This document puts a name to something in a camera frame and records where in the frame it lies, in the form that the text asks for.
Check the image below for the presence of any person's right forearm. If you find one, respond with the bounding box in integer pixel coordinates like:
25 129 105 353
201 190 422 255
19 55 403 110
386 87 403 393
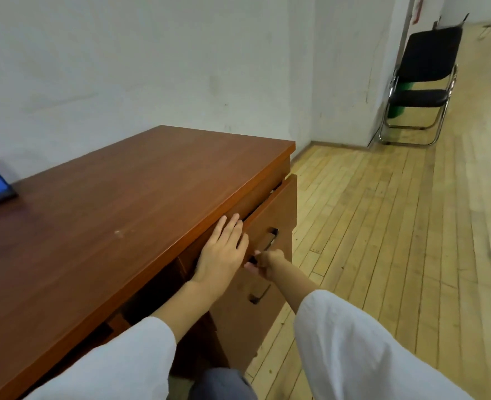
269 262 476 400

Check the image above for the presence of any brown wooden desk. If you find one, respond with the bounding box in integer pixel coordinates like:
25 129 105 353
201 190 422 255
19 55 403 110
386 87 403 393
0 125 299 400

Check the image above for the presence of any green round object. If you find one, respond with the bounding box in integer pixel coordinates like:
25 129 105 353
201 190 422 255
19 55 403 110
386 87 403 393
387 81 415 119

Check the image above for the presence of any black folding chair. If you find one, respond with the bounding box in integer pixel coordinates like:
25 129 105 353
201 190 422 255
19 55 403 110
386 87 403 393
378 13 470 147

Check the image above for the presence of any brown wooden desk drawer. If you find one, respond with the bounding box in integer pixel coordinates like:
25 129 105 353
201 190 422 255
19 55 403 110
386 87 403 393
242 174 299 266

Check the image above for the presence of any large brown wooden drawer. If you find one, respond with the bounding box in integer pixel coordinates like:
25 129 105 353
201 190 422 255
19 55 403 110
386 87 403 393
209 246 293 373

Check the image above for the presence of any person's right hand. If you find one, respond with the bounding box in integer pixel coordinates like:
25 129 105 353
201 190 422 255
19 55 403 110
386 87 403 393
244 249 287 282

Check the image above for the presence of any person's grey trouser leg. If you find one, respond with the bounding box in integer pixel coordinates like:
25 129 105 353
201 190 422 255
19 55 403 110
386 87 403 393
188 367 258 400

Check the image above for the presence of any person's left hand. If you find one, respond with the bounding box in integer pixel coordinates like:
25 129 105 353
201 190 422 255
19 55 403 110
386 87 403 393
192 213 250 289

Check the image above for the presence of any person's left forearm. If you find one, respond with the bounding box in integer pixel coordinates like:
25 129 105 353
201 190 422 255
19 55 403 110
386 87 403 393
24 279 226 400

